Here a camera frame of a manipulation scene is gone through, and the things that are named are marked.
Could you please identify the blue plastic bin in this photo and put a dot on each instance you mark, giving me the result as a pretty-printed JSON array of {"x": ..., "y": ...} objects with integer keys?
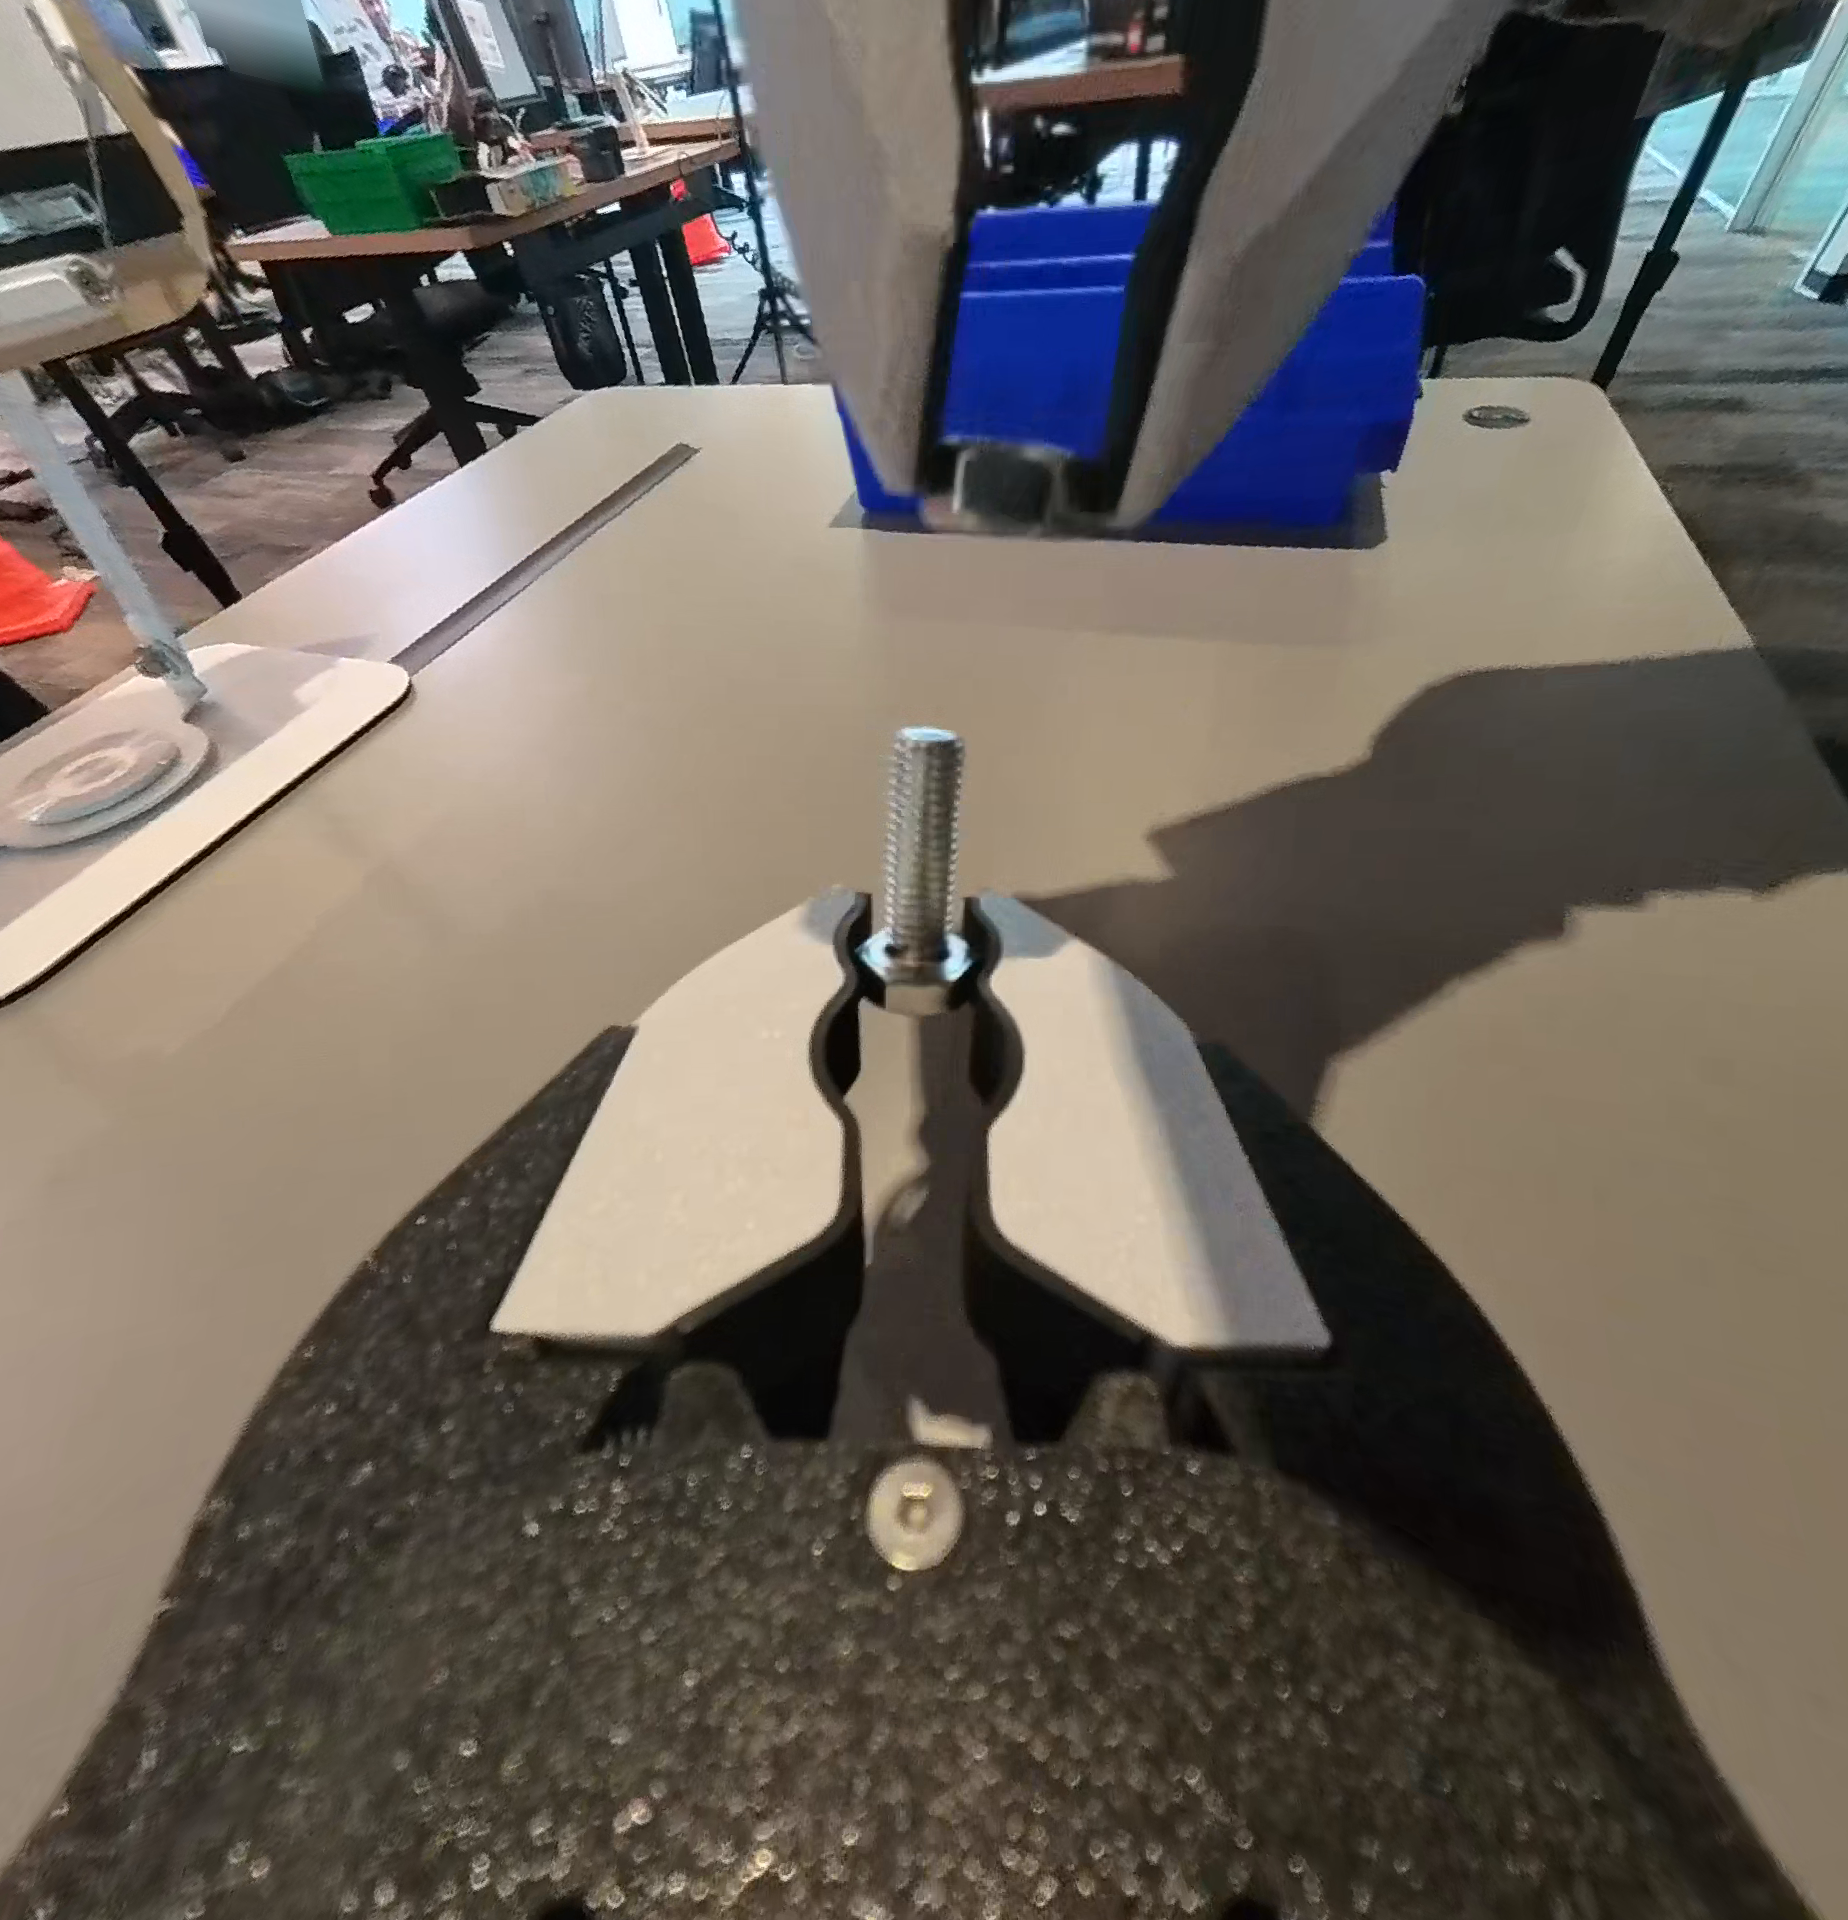
[{"x": 1314, "y": 406}]

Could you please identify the black monitor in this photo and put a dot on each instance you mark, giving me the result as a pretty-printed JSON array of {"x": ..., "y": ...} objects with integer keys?
[{"x": 490, "y": 46}]

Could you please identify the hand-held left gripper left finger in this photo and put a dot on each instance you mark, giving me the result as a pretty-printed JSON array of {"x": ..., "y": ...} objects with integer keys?
[{"x": 684, "y": 1187}]

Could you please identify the wooden desk with black legs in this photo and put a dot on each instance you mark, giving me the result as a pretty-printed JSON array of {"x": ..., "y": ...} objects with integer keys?
[
  {"x": 1075, "y": 83},
  {"x": 565, "y": 202}
]

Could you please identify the orange traffic cone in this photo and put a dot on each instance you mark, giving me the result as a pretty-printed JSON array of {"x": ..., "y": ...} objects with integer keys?
[
  {"x": 18, "y": 593},
  {"x": 703, "y": 244}
]

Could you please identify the sign board on stand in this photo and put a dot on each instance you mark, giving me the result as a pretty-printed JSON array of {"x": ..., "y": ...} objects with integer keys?
[{"x": 53, "y": 301}]

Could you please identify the white base board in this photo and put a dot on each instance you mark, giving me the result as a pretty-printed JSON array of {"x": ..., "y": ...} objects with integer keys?
[{"x": 295, "y": 706}]

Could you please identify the silver hex bolt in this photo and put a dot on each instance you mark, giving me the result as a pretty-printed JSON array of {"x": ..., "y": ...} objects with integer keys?
[{"x": 919, "y": 842}]

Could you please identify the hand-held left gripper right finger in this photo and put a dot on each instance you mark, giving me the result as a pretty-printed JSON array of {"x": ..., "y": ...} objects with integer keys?
[{"x": 1149, "y": 1187}]

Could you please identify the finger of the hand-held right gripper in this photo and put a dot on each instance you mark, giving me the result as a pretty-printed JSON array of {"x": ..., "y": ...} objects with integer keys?
[
  {"x": 1300, "y": 197},
  {"x": 864, "y": 182}
]

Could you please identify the silver hex nut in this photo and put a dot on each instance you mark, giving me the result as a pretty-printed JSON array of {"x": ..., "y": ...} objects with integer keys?
[{"x": 1014, "y": 481}]

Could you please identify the black office chair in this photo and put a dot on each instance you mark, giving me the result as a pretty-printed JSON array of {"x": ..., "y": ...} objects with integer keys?
[{"x": 450, "y": 346}]

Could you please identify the round metal table grommet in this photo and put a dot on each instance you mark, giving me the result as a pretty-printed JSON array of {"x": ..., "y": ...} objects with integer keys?
[{"x": 1494, "y": 417}]

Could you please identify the green plastic bins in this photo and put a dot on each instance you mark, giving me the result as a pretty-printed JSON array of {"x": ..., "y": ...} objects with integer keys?
[{"x": 368, "y": 187}]

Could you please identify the black tripod light stand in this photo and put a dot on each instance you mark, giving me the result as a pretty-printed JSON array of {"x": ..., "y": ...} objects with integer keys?
[{"x": 766, "y": 301}]

